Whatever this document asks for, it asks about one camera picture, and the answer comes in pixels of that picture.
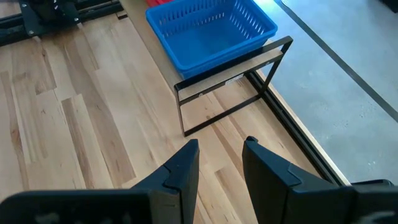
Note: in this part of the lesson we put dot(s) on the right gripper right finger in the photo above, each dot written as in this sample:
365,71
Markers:
280,193

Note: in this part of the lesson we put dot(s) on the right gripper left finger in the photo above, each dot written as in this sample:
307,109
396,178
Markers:
174,186

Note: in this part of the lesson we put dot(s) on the blue plastic basket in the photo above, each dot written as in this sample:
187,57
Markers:
224,60
211,40

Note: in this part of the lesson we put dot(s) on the red plastic basket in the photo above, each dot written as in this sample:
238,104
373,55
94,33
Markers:
158,2

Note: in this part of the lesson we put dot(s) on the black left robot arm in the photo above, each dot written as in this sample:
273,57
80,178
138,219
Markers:
49,7

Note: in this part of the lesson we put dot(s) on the black floor device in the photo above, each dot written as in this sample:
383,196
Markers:
391,3

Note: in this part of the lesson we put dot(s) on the wooden shelf with black frame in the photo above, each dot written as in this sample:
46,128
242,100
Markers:
160,54

